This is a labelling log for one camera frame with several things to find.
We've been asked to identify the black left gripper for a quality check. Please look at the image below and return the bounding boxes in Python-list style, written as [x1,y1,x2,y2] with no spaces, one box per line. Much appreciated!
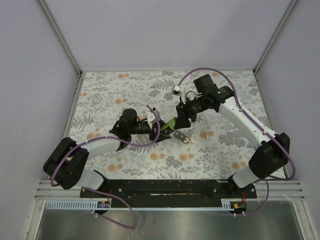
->
[129,119,172,143]

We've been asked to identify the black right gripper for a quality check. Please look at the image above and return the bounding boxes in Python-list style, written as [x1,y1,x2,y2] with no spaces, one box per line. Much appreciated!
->
[174,95,208,131]

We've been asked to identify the green pill bottle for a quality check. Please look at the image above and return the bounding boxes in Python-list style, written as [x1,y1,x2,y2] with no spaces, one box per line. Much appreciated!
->
[160,117,177,135]

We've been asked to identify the grey weekly pill organizer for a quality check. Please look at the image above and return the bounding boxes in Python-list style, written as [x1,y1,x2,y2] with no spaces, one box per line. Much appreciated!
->
[173,129,194,144]

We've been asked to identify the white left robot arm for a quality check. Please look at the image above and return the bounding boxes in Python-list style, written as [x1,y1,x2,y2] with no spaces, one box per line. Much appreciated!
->
[43,108,171,198]

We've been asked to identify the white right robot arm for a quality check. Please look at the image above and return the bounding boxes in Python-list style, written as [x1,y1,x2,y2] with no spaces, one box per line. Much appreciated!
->
[172,74,290,198]

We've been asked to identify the floral table mat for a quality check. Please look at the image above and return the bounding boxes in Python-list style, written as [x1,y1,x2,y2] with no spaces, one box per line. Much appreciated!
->
[69,70,254,179]

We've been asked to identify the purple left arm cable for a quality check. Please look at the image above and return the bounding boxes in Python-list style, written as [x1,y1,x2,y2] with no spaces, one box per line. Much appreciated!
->
[50,104,162,230]

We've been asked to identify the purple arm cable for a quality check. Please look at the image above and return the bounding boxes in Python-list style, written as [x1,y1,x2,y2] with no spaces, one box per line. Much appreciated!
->
[50,104,162,230]
[177,67,298,217]

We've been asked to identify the white cable duct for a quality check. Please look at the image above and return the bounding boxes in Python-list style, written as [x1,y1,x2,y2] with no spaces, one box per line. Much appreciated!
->
[45,197,234,211]

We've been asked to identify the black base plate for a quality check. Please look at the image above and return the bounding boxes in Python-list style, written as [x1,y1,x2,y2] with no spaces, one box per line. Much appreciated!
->
[79,178,258,208]

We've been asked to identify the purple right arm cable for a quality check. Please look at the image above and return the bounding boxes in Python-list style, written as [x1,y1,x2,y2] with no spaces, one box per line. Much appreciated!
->
[177,67,298,217]

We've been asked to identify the aluminium frame rail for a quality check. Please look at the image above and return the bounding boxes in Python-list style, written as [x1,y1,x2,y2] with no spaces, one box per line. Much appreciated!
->
[34,180,305,201]

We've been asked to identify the left aluminium corner post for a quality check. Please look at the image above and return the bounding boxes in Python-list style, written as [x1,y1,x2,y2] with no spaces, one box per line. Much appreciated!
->
[36,0,83,76]

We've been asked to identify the aluminium corner post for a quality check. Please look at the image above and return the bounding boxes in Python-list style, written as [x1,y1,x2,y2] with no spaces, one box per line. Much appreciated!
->
[36,0,83,76]
[253,0,299,76]

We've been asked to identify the right aluminium corner post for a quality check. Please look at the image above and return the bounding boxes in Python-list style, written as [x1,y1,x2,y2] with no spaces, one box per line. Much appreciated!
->
[253,0,299,76]

